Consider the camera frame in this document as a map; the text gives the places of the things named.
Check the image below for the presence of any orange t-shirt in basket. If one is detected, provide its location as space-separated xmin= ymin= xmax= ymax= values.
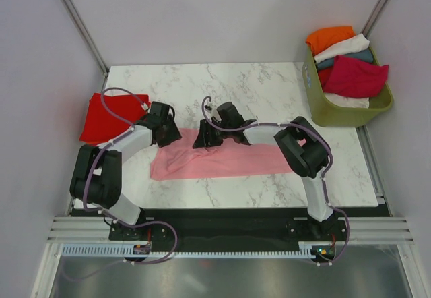
xmin=305 ymin=26 xmax=356 ymax=55

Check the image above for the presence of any pink t-shirt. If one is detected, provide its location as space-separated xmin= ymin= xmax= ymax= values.
xmin=150 ymin=128 xmax=292 ymax=181

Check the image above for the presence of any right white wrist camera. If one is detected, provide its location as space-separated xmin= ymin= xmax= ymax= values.
xmin=204 ymin=105 xmax=218 ymax=117

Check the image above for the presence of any right aluminium frame post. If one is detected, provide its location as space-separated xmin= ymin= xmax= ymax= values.
xmin=362 ymin=0 xmax=390 ymax=37

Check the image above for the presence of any red t-shirt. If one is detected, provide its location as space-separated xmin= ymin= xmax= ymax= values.
xmin=318 ymin=67 xmax=333 ymax=88
xmin=79 ymin=93 xmax=150 ymax=145

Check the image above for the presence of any white slotted cable duct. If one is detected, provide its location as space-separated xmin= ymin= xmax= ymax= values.
xmin=61 ymin=243 xmax=334 ymax=259

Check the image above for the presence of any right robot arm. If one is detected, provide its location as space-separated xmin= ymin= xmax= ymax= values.
xmin=193 ymin=96 xmax=335 ymax=240

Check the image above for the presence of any aluminium frame post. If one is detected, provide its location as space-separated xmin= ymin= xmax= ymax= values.
xmin=61 ymin=0 xmax=109 ymax=77
xmin=362 ymin=0 xmax=390 ymax=37

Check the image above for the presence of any red t-shirt in basket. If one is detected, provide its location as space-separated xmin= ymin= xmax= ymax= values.
xmin=318 ymin=67 xmax=333 ymax=88

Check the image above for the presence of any white cloth basket bottom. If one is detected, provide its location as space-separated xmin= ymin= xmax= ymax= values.
xmin=325 ymin=93 xmax=369 ymax=109

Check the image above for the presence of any left aluminium frame post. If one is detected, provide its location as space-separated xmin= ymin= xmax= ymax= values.
xmin=61 ymin=0 xmax=109 ymax=77

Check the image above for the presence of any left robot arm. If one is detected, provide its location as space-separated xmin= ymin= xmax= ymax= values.
xmin=69 ymin=102 xmax=182 ymax=239

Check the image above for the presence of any white t-shirt in basket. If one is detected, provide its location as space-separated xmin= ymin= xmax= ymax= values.
xmin=314 ymin=34 xmax=370 ymax=64

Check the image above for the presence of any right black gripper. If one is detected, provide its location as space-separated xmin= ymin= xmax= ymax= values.
xmin=193 ymin=119 xmax=232 ymax=149

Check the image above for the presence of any crimson t-shirt in basket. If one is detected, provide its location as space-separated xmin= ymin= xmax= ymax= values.
xmin=323 ymin=55 xmax=389 ymax=98

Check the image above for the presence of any teal t-shirt in basket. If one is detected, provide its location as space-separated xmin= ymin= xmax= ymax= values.
xmin=315 ymin=49 xmax=374 ymax=71

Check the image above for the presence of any olive green plastic basket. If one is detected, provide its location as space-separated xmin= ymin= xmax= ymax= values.
xmin=302 ymin=49 xmax=393 ymax=127

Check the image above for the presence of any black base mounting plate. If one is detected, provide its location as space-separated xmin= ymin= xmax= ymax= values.
xmin=69 ymin=206 xmax=393 ymax=254

